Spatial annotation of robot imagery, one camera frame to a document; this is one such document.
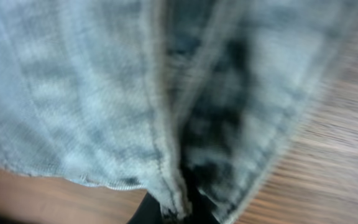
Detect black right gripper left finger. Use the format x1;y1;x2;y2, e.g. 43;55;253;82
127;193;163;224

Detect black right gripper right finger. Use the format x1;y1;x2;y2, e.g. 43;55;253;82
185;184;218;224

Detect light blue denim shorts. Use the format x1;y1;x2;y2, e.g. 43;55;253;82
0;0;358;223

